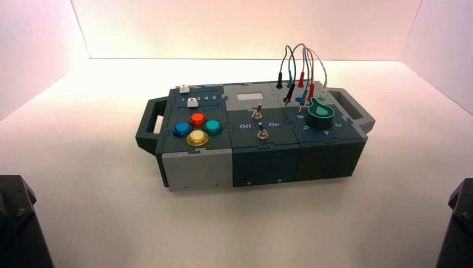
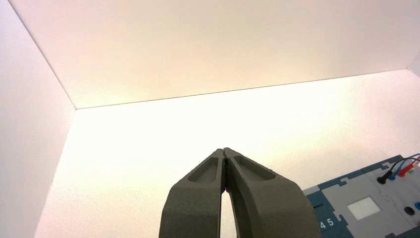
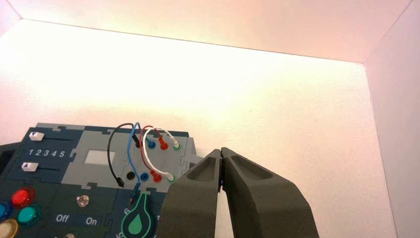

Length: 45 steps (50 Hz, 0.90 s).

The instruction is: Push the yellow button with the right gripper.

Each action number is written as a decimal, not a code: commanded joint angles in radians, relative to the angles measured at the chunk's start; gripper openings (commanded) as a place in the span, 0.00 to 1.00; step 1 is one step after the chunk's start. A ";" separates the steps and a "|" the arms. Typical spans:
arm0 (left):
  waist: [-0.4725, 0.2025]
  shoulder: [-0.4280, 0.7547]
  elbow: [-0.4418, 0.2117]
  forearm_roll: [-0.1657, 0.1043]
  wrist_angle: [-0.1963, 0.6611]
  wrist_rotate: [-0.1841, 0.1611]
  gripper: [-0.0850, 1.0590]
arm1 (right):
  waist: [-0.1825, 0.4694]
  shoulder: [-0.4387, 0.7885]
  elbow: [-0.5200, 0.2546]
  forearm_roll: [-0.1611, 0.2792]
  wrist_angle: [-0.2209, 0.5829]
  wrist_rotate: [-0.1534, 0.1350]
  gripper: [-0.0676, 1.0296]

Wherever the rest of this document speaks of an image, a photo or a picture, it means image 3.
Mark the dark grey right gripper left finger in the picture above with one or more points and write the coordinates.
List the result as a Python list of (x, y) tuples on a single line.
[(193, 203)]

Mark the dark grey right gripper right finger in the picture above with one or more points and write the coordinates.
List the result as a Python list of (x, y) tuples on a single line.
[(262, 203)]

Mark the green round push button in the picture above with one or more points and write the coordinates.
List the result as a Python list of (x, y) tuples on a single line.
[(28, 214)]

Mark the red round push button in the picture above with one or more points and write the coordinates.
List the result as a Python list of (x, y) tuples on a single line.
[(23, 197)]

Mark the yellow round push button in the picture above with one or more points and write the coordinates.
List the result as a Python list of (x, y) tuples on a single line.
[(7, 228)]

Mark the blue round push button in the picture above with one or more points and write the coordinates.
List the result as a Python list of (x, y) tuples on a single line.
[(2, 211)]

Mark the blue banana socket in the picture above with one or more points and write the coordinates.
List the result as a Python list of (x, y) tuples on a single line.
[(144, 176)]

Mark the green teardrop dial knob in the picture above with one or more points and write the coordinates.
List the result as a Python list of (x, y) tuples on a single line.
[(137, 220)]

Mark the black banana socket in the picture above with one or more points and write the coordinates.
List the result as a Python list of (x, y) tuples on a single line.
[(131, 175)]

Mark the white rectangular display screen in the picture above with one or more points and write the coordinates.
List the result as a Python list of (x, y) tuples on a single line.
[(99, 157)]

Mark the blue grey task board box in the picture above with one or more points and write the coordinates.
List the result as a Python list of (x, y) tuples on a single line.
[(82, 180)]

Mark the white slider knob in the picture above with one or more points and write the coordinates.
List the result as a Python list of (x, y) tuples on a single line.
[(36, 136), (30, 167)]

